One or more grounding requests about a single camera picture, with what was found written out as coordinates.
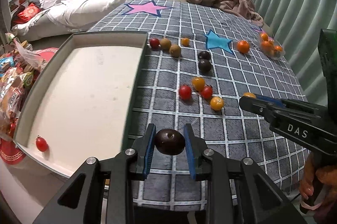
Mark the red tomato by tray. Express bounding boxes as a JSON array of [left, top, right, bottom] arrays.
[[149, 38, 160, 49]]

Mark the grey checked tablecloth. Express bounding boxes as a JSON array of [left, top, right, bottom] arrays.
[[91, 0, 308, 197]]

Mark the brown kiwi near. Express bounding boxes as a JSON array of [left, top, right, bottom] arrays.
[[169, 44, 181, 58]]

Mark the yellow cherry tomato front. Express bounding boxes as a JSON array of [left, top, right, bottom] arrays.
[[210, 97, 225, 111]]

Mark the red round mat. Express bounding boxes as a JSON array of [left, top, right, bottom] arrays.
[[0, 139, 26, 165]]

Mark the red tomato in tray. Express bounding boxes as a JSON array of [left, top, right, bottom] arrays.
[[35, 136, 49, 152]]

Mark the glass bowl of oranges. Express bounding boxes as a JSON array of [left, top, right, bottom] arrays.
[[258, 32, 285, 59]]

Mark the orange mandarin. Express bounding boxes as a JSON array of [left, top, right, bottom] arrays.
[[237, 40, 250, 54]]

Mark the green curtain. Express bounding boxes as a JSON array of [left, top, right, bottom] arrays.
[[253, 0, 336, 106]]

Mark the brown kiwi far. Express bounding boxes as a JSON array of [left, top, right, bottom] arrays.
[[159, 38, 171, 50]]

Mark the orange cherry tomato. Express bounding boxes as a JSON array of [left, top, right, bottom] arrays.
[[191, 77, 205, 92]]

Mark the pile of snack bags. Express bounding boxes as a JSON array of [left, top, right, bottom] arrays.
[[1, 33, 58, 141]]

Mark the dark purple plum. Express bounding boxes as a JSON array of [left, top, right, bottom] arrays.
[[154, 129, 185, 155]]

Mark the small orange kumquat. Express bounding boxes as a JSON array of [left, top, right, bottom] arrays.
[[181, 38, 190, 47]]

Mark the brown kiwi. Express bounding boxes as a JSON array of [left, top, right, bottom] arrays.
[[169, 44, 181, 58], [159, 38, 171, 50]]

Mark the yellow cherry tomato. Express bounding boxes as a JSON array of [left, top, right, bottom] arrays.
[[210, 97, 225, 111], [243, 92, 257, 99]]

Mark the large white tray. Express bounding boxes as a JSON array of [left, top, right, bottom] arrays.
[[14, 31, 147, 177]]

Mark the red cushion at left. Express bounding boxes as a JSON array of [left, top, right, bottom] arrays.
[[11, 3, 42, 27]]

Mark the red cherry tomato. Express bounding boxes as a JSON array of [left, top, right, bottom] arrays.
[[201, 85, 213, 100], [179, 85, 192, 101]]

